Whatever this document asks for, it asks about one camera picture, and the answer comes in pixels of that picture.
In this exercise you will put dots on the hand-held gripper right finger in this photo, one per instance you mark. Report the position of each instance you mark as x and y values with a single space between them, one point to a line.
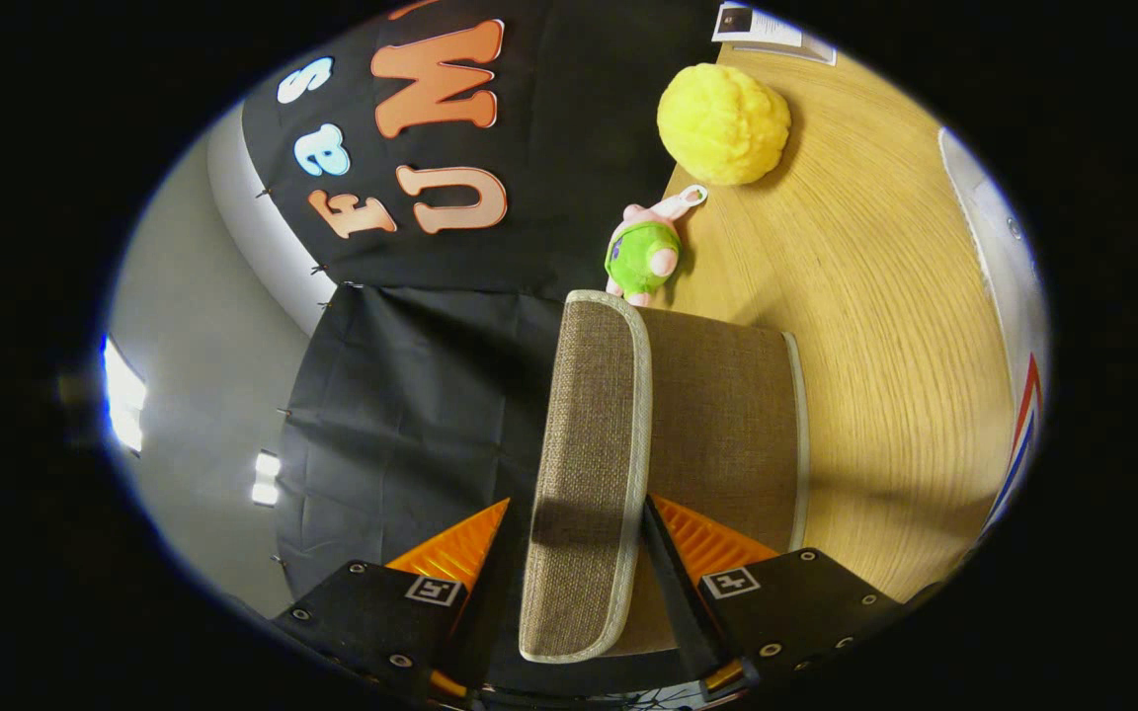
680 592

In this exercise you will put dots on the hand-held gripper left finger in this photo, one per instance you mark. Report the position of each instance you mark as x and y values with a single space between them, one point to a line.
490 602

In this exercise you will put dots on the brown fabric storage box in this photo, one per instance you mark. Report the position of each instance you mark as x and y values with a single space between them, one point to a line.
589 444

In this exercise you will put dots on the white striped shoe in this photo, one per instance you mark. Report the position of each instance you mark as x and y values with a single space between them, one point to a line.
999 227

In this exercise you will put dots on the black backdrop cloth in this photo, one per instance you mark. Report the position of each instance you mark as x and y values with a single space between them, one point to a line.
411 415

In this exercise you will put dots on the small ceiling light panel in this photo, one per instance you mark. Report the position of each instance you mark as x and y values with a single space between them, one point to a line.
266 479

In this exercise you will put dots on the green and pink plush toy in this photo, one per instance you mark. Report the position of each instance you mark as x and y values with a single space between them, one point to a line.
643 252

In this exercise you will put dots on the large ceiling light panel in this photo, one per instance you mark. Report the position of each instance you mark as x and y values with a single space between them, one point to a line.
124 395

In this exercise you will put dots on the yellow plush toy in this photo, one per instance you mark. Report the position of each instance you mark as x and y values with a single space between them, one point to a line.
724 123

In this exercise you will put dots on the white book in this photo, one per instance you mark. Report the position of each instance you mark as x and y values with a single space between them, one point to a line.
757 25

